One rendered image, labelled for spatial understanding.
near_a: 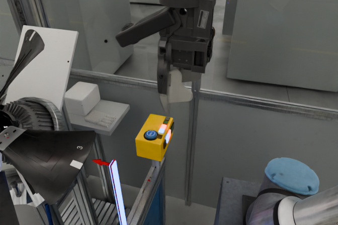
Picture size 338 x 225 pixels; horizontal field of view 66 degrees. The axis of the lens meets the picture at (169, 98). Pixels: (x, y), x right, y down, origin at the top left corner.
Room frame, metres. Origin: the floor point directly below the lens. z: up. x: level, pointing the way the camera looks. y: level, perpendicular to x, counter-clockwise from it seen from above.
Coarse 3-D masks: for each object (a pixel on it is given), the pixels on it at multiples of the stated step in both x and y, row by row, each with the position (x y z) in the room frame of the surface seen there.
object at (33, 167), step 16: (16, 144) 0.54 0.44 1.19; (32, 144) 0.54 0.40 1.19; (48, 144) 0.55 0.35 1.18; (64, 144) 0.55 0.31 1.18; (80, 144) 0.55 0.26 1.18; (16, 160) 0.49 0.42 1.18; (32, 160) 0.49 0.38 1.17; (48, 160) 0.50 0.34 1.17; (64, 160) 0.50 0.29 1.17; (80, 160) 0.50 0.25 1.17; (32, 176) 0.45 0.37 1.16; (48, 176) 0.45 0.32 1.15; (64, 176) 0.46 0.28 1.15; (48, 192) 0.42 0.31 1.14; (64, 192) 0.42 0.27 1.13
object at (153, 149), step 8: (152, 120) 0.79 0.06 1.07; (160, 120) 0.79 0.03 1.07; (144, 128) 0.74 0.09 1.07; (152, 128) 0.74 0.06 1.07; (168, 128) 0.75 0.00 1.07; (144, 136) 0.70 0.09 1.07; (136, 144) 0.69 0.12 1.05; (144, 144) 0.68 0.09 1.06; (152, 144) 0.67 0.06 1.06; (160, 144) 0.66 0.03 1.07; (144, 152) 0.68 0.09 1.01; (152, 152) 0.67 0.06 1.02; (160, 152) 0.66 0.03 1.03; (160, 160) 0.66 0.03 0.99
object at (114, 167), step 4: (116, 164) 0.48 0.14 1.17; (112, 168) 0.46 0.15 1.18; (116, 168) 0.47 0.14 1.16; (116, 172) 0.47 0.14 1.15; (116, 176) 0.47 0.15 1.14; (116, 180) 0.47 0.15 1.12; (116, 184) 0.46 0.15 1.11; (116, 188) 0.46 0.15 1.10; (120, 188) 0.48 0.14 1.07; (120, 192) 0.47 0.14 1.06; (120, 196) 0.47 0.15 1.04; (120, 200) 0.47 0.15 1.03; (120, 204) 0.46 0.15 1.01; (120, 208) 0.46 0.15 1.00; (120, 212) 0.46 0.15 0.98; (124, 212) 0.48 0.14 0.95; (124, 216) 0.47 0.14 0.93; (124, 220) 0.47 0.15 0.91; (124, 224) 0.47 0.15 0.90
